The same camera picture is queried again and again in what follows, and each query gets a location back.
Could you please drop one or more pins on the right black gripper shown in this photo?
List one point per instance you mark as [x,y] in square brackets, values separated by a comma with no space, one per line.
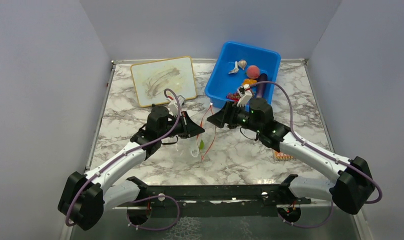
[226,116]

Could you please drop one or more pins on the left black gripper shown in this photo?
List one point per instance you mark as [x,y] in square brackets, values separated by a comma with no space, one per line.
[192,128]

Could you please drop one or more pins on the clear zip top bag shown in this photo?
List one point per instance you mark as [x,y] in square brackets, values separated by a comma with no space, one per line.
[208,137]

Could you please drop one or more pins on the green lime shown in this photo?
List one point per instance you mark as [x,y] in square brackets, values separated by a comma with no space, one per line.
[201,145]

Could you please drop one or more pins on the pink peach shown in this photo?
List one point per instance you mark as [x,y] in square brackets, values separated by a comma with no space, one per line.
[253,72]

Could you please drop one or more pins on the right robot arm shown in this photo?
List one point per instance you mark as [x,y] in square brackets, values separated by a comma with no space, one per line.
[348,182]

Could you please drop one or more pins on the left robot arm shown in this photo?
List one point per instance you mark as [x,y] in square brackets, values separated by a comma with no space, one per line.
[86,196]

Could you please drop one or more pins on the orange food piece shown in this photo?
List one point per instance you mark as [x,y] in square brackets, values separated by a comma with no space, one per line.
[249,81]

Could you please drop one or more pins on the red grape bunch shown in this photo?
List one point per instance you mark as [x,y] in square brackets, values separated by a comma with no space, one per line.
[233,97]

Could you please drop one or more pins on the purple eggplant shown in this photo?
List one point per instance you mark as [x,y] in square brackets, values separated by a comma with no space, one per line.
[261,86]

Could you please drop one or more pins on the garlic bulb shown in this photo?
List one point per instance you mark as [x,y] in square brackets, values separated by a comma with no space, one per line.
[242,64]

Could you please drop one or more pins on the small whiteboard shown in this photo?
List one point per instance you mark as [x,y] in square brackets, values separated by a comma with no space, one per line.
[151,78]

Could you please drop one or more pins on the orange snack packet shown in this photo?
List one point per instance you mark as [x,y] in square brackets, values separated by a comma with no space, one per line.
[279,156]

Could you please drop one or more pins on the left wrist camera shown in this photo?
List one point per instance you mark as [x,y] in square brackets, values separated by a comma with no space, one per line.
[173,105]

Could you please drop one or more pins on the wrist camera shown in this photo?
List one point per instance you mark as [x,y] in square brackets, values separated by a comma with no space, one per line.
[245,94]
[173,105]

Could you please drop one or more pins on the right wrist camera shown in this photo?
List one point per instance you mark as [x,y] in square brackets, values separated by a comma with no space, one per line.
[245,94]

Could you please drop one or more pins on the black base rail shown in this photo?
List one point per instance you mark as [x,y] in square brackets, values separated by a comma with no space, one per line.
[213,201]

